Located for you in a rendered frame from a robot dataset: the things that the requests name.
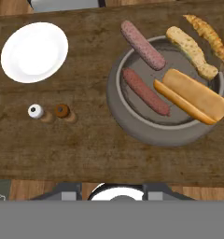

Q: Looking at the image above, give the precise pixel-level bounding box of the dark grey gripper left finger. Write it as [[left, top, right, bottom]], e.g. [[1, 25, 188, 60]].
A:
[[29, 182, 83, 202]]

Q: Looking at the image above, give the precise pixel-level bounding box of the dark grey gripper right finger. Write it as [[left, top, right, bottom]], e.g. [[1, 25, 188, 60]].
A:
[[142, 182, 196, 202]]

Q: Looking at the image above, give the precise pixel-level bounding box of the grey round bowl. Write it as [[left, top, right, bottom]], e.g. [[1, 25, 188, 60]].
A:
[[106, 35, 224, 148]]

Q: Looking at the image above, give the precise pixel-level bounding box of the dark red sausage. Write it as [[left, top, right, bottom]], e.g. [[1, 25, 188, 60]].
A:
[[121, 67, 171, 118]]

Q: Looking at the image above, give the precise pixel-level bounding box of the golden hot dog bun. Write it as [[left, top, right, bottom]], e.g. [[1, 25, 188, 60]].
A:
[[153, 68, 224, 126]]

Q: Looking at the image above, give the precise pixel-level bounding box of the white round plate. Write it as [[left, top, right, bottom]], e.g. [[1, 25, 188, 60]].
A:
[[0, 21, 69, 84]]

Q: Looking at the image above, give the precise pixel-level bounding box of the pink sausage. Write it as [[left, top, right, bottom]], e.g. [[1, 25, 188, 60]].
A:
[[120, 20, 167, 72]]

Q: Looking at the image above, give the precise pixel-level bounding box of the dark green mat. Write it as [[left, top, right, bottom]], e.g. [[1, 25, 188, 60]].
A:
[[0, 178, 13, 202]]

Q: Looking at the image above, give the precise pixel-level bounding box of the brown pepper shaker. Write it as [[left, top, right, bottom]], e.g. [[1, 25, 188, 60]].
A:
[[54, 103, 71, 120]]

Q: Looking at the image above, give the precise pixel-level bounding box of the white salt shaker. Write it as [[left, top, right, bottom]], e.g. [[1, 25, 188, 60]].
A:
[[27, 104, 45, 120]]

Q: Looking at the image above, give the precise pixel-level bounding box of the pale speckled bread roll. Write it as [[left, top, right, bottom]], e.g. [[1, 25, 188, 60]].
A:
[[165, 25, 219, 81]]

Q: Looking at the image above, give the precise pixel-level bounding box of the orange crusty bread stick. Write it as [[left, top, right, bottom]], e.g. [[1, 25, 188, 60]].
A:
[[182, 14, 224, 66]]

